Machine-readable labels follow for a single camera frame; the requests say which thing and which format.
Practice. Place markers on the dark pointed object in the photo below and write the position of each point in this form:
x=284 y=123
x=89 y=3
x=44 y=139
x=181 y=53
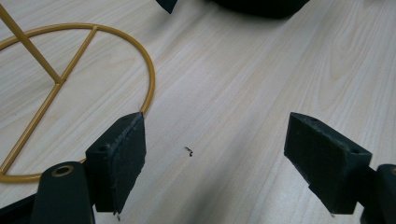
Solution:
x=168 y=4

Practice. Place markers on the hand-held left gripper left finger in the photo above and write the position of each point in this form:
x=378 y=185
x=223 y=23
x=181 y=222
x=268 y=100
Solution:
x=120 y=161

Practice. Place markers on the dark round object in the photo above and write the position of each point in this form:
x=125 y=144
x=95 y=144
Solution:
x=264 y=6

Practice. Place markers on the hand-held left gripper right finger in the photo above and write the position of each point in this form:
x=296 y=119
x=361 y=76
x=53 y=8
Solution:
x=327 y=161

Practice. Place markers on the small black debris speck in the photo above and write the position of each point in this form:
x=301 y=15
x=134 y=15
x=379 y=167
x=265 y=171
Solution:
x=189 y=151

